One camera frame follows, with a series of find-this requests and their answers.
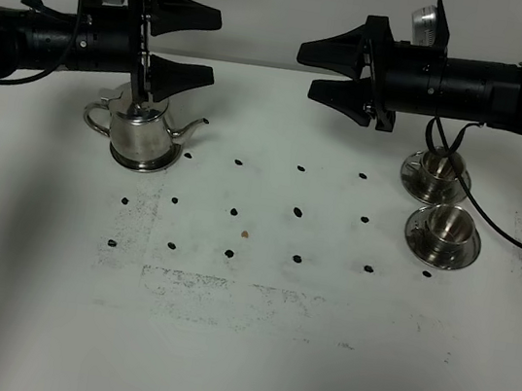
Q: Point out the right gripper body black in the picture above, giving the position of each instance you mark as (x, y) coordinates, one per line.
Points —
(401, 74)

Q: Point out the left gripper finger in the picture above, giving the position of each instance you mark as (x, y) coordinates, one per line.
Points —
(178, 15)
(168, 78)

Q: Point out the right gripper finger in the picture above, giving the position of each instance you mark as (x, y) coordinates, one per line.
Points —
(343, 54)
(347, 97)

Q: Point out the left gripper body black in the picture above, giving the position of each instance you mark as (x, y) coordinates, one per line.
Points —
(114, 39)

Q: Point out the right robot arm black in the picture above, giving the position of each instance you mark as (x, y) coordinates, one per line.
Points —
(474, 91)

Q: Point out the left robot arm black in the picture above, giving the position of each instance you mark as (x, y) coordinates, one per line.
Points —
(39, 38)

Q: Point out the teapot saucer stainless steel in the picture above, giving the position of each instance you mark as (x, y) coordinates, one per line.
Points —
(142, 166)

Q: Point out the far stainless steel saucer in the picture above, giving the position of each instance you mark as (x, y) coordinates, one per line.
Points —
(430, 194)

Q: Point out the far stainless steel teacup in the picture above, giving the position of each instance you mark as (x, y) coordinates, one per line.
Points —
(437, 170)

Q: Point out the stainless steel teacup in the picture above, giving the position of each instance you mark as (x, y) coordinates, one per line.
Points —
(437, 170)
(443, 228)

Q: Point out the near stainless steel saucer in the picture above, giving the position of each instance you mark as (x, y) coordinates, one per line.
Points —
(444, 261)

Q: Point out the near stainless steel teacup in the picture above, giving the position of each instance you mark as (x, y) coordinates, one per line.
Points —
(443, 228)

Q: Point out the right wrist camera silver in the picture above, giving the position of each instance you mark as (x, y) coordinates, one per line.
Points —
(423, 24)

